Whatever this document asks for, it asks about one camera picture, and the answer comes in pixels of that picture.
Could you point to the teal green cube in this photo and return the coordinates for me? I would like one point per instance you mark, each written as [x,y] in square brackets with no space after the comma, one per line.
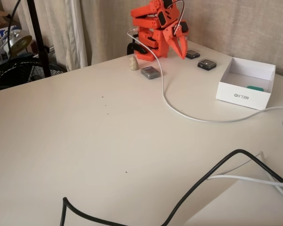
[255,88]

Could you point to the brown cardboard box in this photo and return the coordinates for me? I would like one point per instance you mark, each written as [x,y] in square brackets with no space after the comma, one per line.
[0,18]

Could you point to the white cardboard box bin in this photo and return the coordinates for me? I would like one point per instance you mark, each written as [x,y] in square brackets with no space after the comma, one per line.
[240,95]

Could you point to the black table clamp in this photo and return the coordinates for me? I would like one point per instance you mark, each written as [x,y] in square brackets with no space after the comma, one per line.
[132,47]

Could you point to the white flat box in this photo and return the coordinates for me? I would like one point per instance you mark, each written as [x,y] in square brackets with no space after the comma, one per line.
[250,207]

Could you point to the black case clear lid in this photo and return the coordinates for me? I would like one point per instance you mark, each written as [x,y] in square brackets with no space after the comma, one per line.
[193,54]
[207,64]

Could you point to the beige cone figurine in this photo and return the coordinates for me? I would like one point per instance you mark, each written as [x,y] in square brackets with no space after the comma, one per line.
[133,64]

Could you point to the silver desk lamp head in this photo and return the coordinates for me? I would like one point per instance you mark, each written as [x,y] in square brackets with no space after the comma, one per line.
[19,42]

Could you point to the black lamp pole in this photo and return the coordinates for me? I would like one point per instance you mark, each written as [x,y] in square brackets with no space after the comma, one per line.
[37,35]

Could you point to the black fan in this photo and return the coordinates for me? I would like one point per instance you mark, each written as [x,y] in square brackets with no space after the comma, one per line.
[19,73]

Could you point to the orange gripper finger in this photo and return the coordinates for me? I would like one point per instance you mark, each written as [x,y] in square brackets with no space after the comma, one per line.
[177,47]
[184,44]

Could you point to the grey plastic case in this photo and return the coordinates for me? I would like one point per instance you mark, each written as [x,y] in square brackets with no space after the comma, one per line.
[151,73]

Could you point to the white curtain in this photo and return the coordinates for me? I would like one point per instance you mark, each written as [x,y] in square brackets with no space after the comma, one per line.
[68,35]

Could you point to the orange gripper body black motor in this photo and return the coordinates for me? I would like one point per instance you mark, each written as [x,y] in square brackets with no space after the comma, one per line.
[171,35]

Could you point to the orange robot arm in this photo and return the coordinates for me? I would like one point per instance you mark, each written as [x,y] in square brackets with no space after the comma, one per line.
[146,23]

